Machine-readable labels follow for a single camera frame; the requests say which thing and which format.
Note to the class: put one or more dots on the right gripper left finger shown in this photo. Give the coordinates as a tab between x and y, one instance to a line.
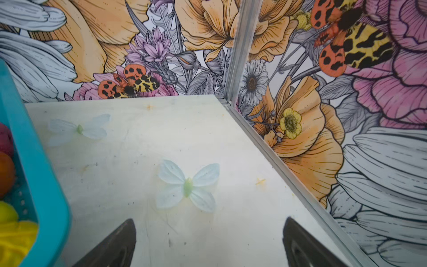
116	250

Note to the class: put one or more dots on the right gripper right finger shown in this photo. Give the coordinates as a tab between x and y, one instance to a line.
303	250

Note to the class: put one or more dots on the yellow toy lemon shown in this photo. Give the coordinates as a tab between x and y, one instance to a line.
17	239

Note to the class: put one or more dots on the green toy pepper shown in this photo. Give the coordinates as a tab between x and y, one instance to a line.
7	213

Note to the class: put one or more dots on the orange toy fruit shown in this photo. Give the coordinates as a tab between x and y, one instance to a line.
7	174

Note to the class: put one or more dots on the pink toy fruit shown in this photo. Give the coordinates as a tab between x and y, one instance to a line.
6	140

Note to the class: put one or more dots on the teal plastic basket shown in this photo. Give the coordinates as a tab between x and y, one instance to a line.
36	195

